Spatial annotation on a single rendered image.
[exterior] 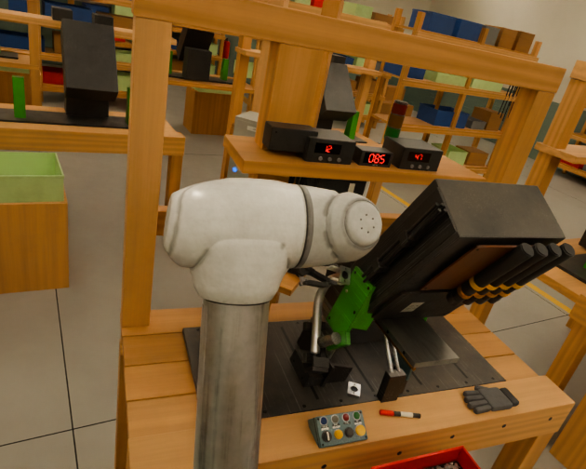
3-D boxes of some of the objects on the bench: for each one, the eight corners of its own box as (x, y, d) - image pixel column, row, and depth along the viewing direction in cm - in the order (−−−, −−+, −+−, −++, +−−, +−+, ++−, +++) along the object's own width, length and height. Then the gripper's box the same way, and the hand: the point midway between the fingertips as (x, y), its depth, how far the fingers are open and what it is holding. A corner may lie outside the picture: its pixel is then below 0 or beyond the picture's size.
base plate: (504, 384, 170) (506, 380, 169) (205, 431, 127) (206, 425, 126) (436, 314, 204) (437, 310, 203) (181, 331, 161) (182, 327, 160)
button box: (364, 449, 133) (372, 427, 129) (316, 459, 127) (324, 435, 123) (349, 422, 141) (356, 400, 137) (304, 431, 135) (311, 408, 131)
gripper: (291, 282, 129) (352, 301, 142) (297, 229, 135) (353, 251, 148) (274, 286, 134) (334, 303, 148) (281, 234, 140) (338, 256, 154)
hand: (336, 274), depth 146 cm, fingers closed on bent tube, 3 cm apart
